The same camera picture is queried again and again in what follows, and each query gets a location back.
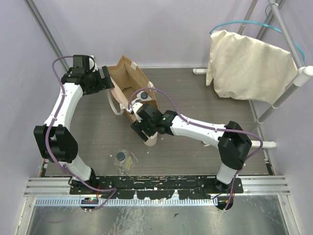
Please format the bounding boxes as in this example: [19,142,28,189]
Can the beige round bottle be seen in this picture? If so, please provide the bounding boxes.
[144,135,157,147]

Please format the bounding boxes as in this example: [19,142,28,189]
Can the brown paper bag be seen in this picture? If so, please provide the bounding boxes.
[108,55,153,108]

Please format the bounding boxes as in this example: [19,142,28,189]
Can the clear glass bottle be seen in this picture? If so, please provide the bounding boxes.
[114,149,133,175]

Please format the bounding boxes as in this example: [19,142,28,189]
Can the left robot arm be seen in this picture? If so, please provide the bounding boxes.
[33,55,114,194]

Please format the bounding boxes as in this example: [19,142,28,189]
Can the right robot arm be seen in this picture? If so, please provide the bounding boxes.
[130,102,252,193]

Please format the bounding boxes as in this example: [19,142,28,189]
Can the cream canvas cloth bag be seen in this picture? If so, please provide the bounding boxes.
[206,30,297,104]

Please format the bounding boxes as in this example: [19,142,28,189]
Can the white rack foot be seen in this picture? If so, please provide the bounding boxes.
[202,137,277,149]

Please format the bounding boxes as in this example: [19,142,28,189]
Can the teal hanger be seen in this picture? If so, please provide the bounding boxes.
[209,20,306,62]

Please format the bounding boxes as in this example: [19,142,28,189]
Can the grey clothes rack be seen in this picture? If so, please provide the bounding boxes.
[238,0,313,123]

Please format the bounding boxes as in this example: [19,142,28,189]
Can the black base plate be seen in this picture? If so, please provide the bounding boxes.
[69,175,245,200]

